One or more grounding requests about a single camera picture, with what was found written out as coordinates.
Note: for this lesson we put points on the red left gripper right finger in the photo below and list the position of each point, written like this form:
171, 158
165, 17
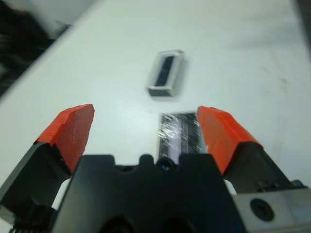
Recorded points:
223, 136

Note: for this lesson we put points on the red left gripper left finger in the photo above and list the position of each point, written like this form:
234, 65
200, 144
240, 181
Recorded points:
70, 136

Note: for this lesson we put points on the black glossy box lid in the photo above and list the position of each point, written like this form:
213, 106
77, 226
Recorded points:
175, 136

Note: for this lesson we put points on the white camera box base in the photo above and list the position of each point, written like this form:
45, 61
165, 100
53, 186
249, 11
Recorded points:
178, 72

